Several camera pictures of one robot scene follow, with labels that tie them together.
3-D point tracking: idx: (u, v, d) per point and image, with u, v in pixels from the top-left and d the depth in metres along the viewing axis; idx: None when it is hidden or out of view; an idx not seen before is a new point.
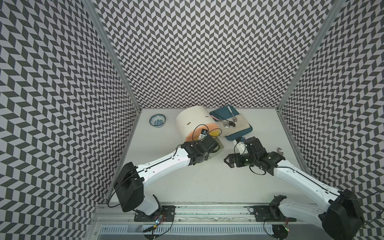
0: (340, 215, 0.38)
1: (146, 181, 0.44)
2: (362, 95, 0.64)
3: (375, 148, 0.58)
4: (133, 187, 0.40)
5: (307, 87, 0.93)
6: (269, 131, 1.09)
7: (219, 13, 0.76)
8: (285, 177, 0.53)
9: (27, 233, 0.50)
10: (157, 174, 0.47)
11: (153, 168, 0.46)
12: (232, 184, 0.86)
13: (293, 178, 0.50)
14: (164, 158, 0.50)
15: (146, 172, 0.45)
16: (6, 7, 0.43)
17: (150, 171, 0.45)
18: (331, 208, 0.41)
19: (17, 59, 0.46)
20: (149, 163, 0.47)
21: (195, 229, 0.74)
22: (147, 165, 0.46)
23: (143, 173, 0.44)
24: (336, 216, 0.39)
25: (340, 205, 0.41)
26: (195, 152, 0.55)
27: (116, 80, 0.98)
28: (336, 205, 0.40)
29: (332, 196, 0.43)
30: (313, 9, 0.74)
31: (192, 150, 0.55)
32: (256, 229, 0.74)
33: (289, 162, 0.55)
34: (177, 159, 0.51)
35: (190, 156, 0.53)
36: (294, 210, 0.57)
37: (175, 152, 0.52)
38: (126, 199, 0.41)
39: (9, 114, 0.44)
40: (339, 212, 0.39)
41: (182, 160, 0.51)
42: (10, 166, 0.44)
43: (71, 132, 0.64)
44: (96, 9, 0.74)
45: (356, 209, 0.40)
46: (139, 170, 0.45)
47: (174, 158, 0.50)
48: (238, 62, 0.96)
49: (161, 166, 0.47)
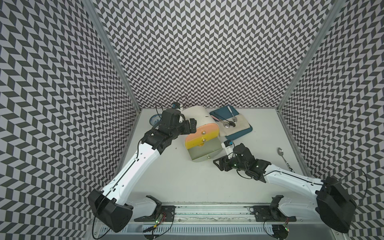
0: (329, 204, 0.40)
1: (119, 200, 0.40)
2: (362, 95, 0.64)
3: (375, 148, 0.58)
4: (109, 213, 0.37)
5: (307, 87, 0.93)
6: (263, 127, 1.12)
7: (219, 13, 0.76)
8: (273, 181, 0.56)
9: (27, 233, 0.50)
10: (129, 185, 0.43)
11: (120, 181, 0.41)
12: (232, 184, 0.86)
13: (280, 179, 0.53)
14: (129, 164, 0.44)
15: (115, 190, 0.40)
16: (6, 7, 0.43)
17: (119, 187, 0.41)
18: (318, 198, 0.42)
19: (17, 59, 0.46)
20: (115, 178, 0.42)
21: (196, 229, 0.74)
22: (114, 182, 0.41)
23: (112, 193, 0.40)
24: (327, 206, 0.41)
25: (327, 194, 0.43)
26: (158, 141, 0.48)
27: (116, 80, 0.98)
28: (322, 195, 0.42)
29: (317, 187, 0.45)
30: (313, 9, 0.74)
31: (155, 139, 0.49)
32: (256, 229, 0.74)
33: (274, 166, 0.58)
34: (143, 158, 0.45)
35: (154, 147, 0.47)
36: (293, 209, 0.57)
37: (137, 151, 0.47)
38: (111, 223, 0.39)
39: (9, 114, 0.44)
40: (327, 201, 0.41)
41: (148, 156, 0.46)
42: (10, 165, 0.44)
43: (71, 132, 0.64)
44: (96, 9, 0.74)
45: (343, 193, 0.43)
46: (106, 192, 0.40)
47: (139, 158, 0.45)
48: (238, 62, 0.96)
49: (128, 175, 0.42)
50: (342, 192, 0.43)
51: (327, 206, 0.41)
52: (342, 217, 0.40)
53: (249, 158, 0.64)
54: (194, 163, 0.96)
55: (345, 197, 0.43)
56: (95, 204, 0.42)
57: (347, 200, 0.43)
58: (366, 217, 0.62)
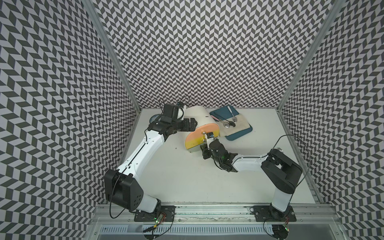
0: (270, 169, 0.48)
1: (135, 176, 0.44)
2: (362, 95, 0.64)
3: (375, 148, 0.58)
4: (128, 187, 0.40)
5: (307, 87, 0.93)
6: (264, 127, 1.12)
7: (219, 13, 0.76)
8: (241, 166, 0.63)
9: (27, 233, 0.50)
10: (143, 162, 0.48)
11: (134, 159, 0.46)
12: (232, 184, 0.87)
13: (242, 163, 0.62)
14: (139, 148, 0.49)
15: (131, 168, 0.44)
16: (6, 7, 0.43)
17: (134, 165, 0.45)
18: (263, 166, 0.50)
19: (17, 59, 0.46)
20: (128, 158, 0.46)
21: (195, 229, 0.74)
22: (127, 162, 0.45)
23: (128, 170, 0.43)
24: (270, 171, 0.48)
25: (270, 162, 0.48)
26: (163, 128, 0.55)
27: (116, 79, 0.98)
28: (266, 163, 0.50)
29: (264, 158, 0.53)
30: (313, 9, 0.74)
31: (160, 127, 0.55)
32: (256, 229, 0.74)
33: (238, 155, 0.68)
34: (152, 141, 0.51)
35: (160, 132, 0.54)
36: (280, 199, 0.59)
37: (146, 136, 0.52)
38: (128, 201, 0.42)
39: (9, 114, 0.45)
40: (269, 168, 0.48)
41: (156, 140, 0.52)
42: (10, 166, 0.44)
43: (71, 132, 0.64)
44: (96, 9, 0.74)
45: (285, 160, 0.51)
46: (122, 170, 0.43)
47: (149, 142, 0.51)
48: (238, 62, 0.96)
49: (141, 155, 0.47)
50: (285, 159, 0.51)
51: (270, 172, 0.49)
52: (284, 178, 0.47)
53: (223, 153, 0.71)
54: (193, 164, 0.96)
55: (288, 162, 0.50)
56: (112, 182, 0.45)
57: (290, 164, 0.50)
58: (366, 218, 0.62)
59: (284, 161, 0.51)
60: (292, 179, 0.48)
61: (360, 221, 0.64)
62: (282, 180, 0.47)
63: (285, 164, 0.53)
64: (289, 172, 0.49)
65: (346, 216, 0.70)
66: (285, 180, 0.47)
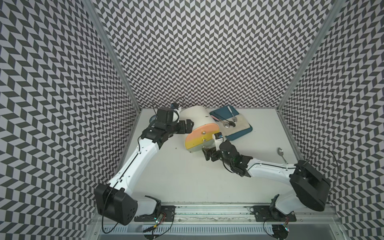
0: (301, 185, 0.43)
1: (127, 189, 0.42)
2: (362, 95, 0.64)
3: (375, 148, 0.58)
4: (119, 202, 0.38)
5: (307, 87, 0.93)
6: (264, 127, 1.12)
7: (219, 13, 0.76)
8: (255, 173, 0.59)
9: (27, 233, 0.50)
10: (135, 175, 0.46)
11: (127, 171, 0.44)
12: (233, 184, 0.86)
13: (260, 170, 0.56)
14: (131, 158, 0.46)
15: (122, 181, 0.42)
16: (5, 7, 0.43)
17: (126, 178, 0.42)
18: (294, 181, 0.44)
19: (17, 59, 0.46)
20: (119, 171, 0.44)
21: (195, 229, 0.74)
22: (119, 175, 0.43)
23: (119, 184, 0.41)
24: (300, 187, 0.43)
25: (299, 176, 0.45)
26: (158, 135, 0.52)
27: (116, 80, 0.98)
28: (295, 177, 0.45)
29: (291, 171, 0.48)
30: (313, 9, 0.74)
31: (154, 135, 0.52)
32: (256, 229, 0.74)
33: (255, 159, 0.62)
34: (145, 151, 0.49)
35: (154, 140, 0.51)
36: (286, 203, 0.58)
37: (139, 146, 0.49)
38: (120, 215, 0.40)
39: (9, 114, 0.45)
40: (300, 183, 0.43)
41: (150, 149, 0.50)
42: (10, 166, 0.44)
43: (71, 132, 0.64)
44: (96, 9, 0.74)
45: (315, 174, 0.46)
46: (113, 184, 0.41)
47: (141, 152, 0.48)
48: (238, 62, 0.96)
49: (133, 167, 0.45)
50: (315, 173, 0.46)
51: (300, 188, 0.43)
52: (315, 195, 0.43)
53: (235, 156, 0.65)
54: (194, 164, 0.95)
55: (318, 177, 0.46)
56: (103, 196, 0.43)
57: (320, 179, 0.46)
58: (366, 218, 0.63)
59: (313, 175, 0.48)
60: (322, 195, 0.44)
61: (360, 221, 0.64)
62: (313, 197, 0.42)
63: (312, 177, 0.49)
64: (318, 188, 0.45)
65: (346, 216, 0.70)
66: (317, 197, 0.43)
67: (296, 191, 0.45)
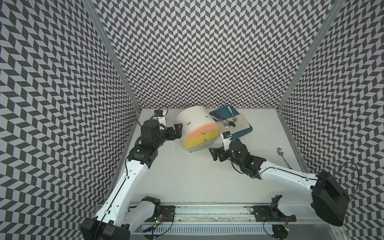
0: (323, 198, 0.40)
1: (117, 221, 0.40)
2: (362, 95, 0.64)
3: (375, 148, 0.58)
4: (108, 237, 0.36)
5: (307, 87, 0.93)
6: (264, 127, 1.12)
7: (219, 13, 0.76)
8: (268, 177, 0.56)
9: (27, 233, 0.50)
10: (124, 203, 0.43)
11: (115, 201, 0.41)
12: (232, 184, 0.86)
13: (274, 175, 0.53)
14: (119, 185, 0.44)
15: (111, 213, 0.39)
16: (5, 7, 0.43)
17: (114, 209, 0.40)
18: (314, 193, 0.42)
19: (17, 59, 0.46)
20: (107, 201, 0.41)
21: (195, 229, 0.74)
22: (107, 205, 0.41)
23: (108, 216, 0.39)
24: (321, 200, 0.41)
25: (321, 189, 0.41)
26: (146, 155, 0.50)
27: (116, 80, 0.98)
28: (316, 190, 0.43)
29: (312, 182, 0.45)
30: (313, 9, 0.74)
31: (142, 154, 0.50)
32: (256, 229, 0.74)
33: (269, 162, 0.58)
34: (134, 175, 0.46)
35: (142, 162, 0.49)
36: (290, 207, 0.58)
37: (126, 169, 0.47)
38: None
39: (9, 114, 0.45)
40: (322, 196, 0.41)
41: (138, 172, 0.48)
42: (10, 166, 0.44)
43: (71, 132, 0.64)
44: (96, 9, 0.74)
45: (337, 187, 0.43)
46: (100, 217, 0.39)
47: (129, 177, 0.46)
48: (238, 62, 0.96)
49: (121, 195, 0.42)
50: (336, 186, 0.44)
51: (321, 201, 0.41)
52: (336, 210, 0.41)
53: (246, 155, 0.62)
54: (194, 164, 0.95)
55: (339, 191, 0.43)
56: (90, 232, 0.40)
57: (342, 193, 0.44)
58: (366, 218, 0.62)
59: (335, 188, 0.43)
60: (343, 211, 0.42)
61: (360, 221, 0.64)
62: (333, 211, 0.40)
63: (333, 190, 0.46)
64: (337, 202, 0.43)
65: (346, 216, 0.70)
66: (337, 212, 0.41)
67: (315, 204, 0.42)
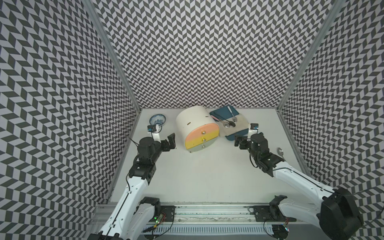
0: (332, 211, 0.39)
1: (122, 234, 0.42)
2: (362, 95, 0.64)
3: (375, 148, 0.58)
4: None
5: (307, 87, 0.93)
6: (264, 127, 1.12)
7: (219, 13, 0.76)
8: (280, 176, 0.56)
9: (27, 233, 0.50)
10: (128, 217, 0.46)
11: (119, 215, 0.43)
12: (232, 184, 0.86)
13: (290, 177, 0.52)
14: (122, 200, 0.47)
15: (115, 226, 0.41)
16: (5, 7, 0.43)
17: (119, 222, 0.42)
18: (324, 204, 0.41)
19: (17, 59, 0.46)
20: (111, 215, 0.43)
21: (195, 229, 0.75)
22: (111, 219, 0.43)
23: (113, 230, 0.40)
24: (330, 212, 0.40)
25: (334, 201, 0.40)
26: (146, 172, 0.54)
27: (116, 80, 0.98)
28: (329, 201, 0.41)
29: (326, 192, 0.44)
30: (313, 9, 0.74)
31: (142, 171, 0.55)
32: (256, 229, 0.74)
33: (288, 164, 0.57)
34: (136, 189, 0.50)
35: (143, 177, 0.53)
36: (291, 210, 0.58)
37: (128, 184, 0.51)
38: None
39: (9, 114, 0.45)
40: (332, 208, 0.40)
41: (140, 186, 0.51)
42: (10, 166, 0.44)
43: (71, 132, 0.64)
44: (96, 9, 0.74)
45: (352, 208, 0.41)
46: (106, 231, 0.40)
47: (131, 191, 0.49)
48: (238, 62, 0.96)
49: (125, 208, 0.45)
50: (352, 206, 0.41)
51: (329, 212, 0.40)
52: (342, 226, 0.39)
53: (264, 150, 0.62)
54: (194, 164, 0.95)
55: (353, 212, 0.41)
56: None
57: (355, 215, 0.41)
58: (366, 218, 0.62)
59: (350, 207, 0.43)
60: (349, 229, 0.40)
61: None
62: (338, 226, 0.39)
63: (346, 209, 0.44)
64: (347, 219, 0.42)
65: None
66: (343, 228, 0.39)
67: (322, 214, 0.42)
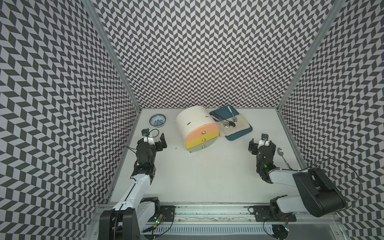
0: (300, 179, 0.47)
1: None
2: (362, 95, 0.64)
3: (375, 148, 0.58)
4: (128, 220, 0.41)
5: (307, 87, 0.93)
6: (264, 127, 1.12)
7: (219, 13, 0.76)
8: (275, 177, 0.63)
9: (27, 233, 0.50)
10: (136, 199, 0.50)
11: (128, 197, 0.48)
12: (232, 184, 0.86)
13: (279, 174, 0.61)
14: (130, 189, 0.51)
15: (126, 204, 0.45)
16: (6, 7, 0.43)
17: (129, 200, 0.47)
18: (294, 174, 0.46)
19: (17, 59, 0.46)
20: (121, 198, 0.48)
21: (195, 229, 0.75)
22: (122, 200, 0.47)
23: (125, 206, 0.44)
24: (300, 182, 0.47)
25: (304, 174, 0.48)
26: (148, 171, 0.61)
27: (116, 80, 0.98)
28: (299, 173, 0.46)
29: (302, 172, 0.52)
30: (313, 9, 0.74)
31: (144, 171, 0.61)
32: (255, 229, 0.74)
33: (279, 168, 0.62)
34: (142, 181, 0.56)
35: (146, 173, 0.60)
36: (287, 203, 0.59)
37: (134, 178, 0.57)
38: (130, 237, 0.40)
39: (9, 114, 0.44)
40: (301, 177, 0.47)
41: (146, 179, 0.58)
42: (10, 166, 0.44)
43: (71, 132, 0.64)
44: (96, 9, 0.74)
45: (325, 182, 0.46)
46: (118, 207, 0.44)
47: (138, 182, 0.55)
48: (238, 62, 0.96)
49: (134, 192, 0.50)
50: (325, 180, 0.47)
51: (300, 183, 0.47)
52: (313, 194, 0.44)
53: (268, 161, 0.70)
54: (194, 164, 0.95)
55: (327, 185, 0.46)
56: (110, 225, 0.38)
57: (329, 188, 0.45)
58: (366, 217, 0.62)
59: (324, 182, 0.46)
60: (323, 200, 0.43)
61: (360, 221, 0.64)
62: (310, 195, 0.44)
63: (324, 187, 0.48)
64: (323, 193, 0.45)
65: (346, 216, 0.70)
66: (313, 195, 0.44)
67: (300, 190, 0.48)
